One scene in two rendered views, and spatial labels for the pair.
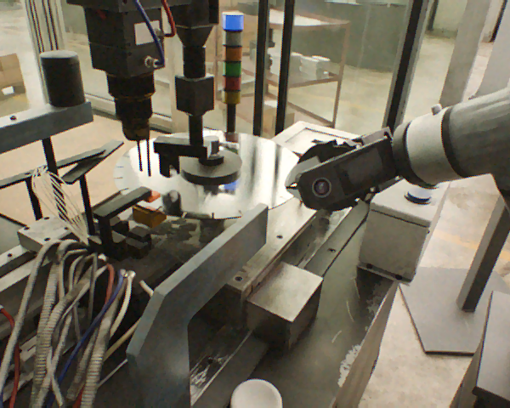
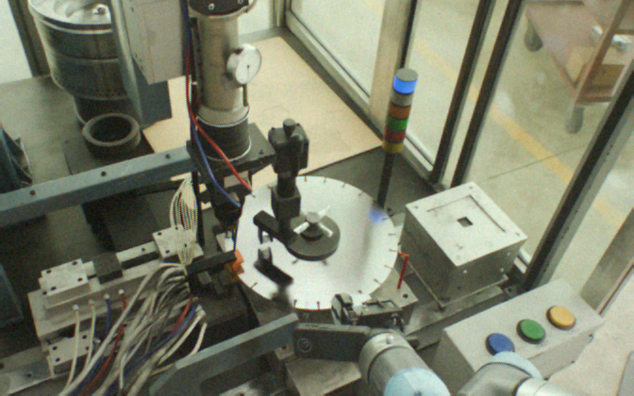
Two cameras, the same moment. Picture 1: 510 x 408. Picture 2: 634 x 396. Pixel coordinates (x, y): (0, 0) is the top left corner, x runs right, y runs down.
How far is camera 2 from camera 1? 0.65 m
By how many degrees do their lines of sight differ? 27
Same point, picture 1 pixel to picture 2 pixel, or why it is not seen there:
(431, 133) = (367, 358)
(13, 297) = (133, 286)
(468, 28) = not seen: outside the picture
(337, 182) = (317, 346)
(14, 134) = (164, 171)
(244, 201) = (307, 291)
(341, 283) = not seen: hidden behind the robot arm
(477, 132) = (375, 383)
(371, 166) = (345, 347)
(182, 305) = (193, 374)
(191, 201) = (268, 272)
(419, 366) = not seen: outside the picture
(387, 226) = (452, 357)
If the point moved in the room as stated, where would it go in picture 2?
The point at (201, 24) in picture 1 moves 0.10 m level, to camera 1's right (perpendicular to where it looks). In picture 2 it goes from (287, 171) to (342, 198)
